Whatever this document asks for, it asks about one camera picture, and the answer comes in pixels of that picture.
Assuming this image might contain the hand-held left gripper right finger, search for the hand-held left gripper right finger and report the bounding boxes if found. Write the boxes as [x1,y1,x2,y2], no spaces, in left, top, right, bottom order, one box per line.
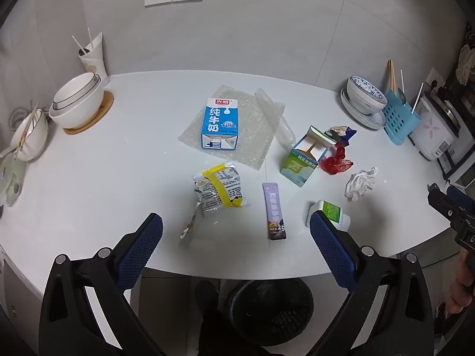
[309,209,435,356]

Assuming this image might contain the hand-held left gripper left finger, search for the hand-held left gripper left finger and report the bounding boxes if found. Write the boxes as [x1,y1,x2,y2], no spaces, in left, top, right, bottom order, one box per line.
[39,212,167,356]

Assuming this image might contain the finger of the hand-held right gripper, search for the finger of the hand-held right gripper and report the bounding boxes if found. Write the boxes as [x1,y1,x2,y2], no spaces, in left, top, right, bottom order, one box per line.
[446,185,475,216]
[427,183,456,225]

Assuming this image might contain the white bottle green label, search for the white bottle green label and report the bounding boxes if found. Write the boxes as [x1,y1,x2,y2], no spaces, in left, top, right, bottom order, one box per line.
[305,199,351,232]

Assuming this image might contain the torn silver wrapper piece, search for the torn silver wrapper piece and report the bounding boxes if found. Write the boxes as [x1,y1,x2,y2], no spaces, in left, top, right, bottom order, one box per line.
[180,203,201,240]

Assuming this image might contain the purple sachet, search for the purple sachet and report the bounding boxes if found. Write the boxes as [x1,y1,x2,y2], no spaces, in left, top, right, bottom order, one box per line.
[262,182,288,241]

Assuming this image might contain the white tissue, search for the white tissue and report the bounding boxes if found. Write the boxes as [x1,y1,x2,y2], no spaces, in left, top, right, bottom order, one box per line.
[345,167,379,203]

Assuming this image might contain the black trash bin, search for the black trash bin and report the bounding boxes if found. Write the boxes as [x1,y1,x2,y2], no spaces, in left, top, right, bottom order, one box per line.
[228,277,314,347]

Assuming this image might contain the red net bag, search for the red net bag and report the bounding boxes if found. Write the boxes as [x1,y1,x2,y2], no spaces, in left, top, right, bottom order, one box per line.
[320,142,354,176]

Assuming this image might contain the green white medicine box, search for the green white medicine box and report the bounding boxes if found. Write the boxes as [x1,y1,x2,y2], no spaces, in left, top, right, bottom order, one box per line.
[279,126,336,187]

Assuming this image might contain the yellow silver snack packet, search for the yellow silver snack packet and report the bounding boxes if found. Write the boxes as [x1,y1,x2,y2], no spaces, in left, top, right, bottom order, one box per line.
[193,161,250,219]

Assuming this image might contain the blue snack wrapper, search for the blue snack wrapper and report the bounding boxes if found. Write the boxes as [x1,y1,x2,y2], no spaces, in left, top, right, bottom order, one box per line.
[322,124,357,147]

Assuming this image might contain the clear plastic tube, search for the clear plastic tube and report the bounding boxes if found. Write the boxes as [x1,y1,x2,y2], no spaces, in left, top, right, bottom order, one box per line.
[255,88,296,148]

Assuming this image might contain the clear bubble wrap sheet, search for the clear bubble wrap sheet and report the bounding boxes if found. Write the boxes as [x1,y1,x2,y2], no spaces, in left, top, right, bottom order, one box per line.
[177,85,286,171]

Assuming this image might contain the blue white milk carton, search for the blue white milk carton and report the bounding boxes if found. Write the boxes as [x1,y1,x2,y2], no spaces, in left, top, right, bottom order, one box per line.
[200,98,238,151]

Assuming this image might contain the person's right hand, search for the person's right hand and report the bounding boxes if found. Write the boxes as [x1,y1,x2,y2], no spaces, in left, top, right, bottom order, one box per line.
[445,247,475,316]

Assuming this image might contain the white rice cooker pink flowers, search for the white rice cooker pink flowers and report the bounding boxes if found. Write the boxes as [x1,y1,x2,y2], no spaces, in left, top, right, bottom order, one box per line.
[408,91,466,162]

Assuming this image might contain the blue plastic utensil holder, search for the blue plastic utensil holder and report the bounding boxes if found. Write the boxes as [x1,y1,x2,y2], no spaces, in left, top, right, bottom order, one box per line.
[382,90,422,146]

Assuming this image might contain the blue striped plate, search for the blue striped plate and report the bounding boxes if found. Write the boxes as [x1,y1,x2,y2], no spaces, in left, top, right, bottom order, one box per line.
[340,88,387,130]

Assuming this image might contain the stacked patterned bowls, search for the stacked patterned bowls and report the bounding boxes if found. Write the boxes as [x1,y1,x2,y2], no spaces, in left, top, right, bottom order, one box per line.
[346,82,388,115]

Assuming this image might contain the blue floral bowl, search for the blue floral bowl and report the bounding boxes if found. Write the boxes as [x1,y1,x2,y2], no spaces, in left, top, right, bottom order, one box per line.
[349,75,387,100]

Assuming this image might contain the beige hanging cloth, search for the beige hanging cloth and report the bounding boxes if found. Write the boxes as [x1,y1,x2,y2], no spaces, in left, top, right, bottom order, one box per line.
[456,44,475,84]

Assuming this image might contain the large white bowl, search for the large white bowl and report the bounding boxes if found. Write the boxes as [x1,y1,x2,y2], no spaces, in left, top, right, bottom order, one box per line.
[49,78,105,128]

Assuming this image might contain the pale green patterned dish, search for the pale green patterned dish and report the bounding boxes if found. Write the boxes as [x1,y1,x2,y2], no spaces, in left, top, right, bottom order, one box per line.
[0,152,27,208]

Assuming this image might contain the round wooden coaster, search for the round wooden coaster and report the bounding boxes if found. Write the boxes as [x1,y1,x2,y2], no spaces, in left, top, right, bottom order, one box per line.
[63,90,114,135]

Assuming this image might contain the white bowl with chopsticks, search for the white bowl with chopsticks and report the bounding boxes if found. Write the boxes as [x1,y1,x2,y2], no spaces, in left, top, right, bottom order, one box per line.
[10,108,49,162]

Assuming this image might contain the white bowl black rim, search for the white bowl black rim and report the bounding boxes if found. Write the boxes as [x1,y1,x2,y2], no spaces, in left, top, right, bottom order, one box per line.
[53,72,102,111]

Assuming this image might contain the tall white paper holder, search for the tall white paper holder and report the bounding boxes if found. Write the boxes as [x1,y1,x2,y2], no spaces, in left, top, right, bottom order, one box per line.
[78,32,111,86]

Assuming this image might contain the white plastic spoon handle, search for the white plastic spoon handle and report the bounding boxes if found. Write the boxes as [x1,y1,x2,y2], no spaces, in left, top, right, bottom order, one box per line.
[411,82,424,114]

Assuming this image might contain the wall socket with black plug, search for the wall socket with black plug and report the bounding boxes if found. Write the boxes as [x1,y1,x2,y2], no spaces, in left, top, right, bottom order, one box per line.
[423,67,446,91]

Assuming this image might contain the white cable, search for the white cable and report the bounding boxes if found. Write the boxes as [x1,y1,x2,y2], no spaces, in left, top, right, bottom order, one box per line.
[8,106,35,131]

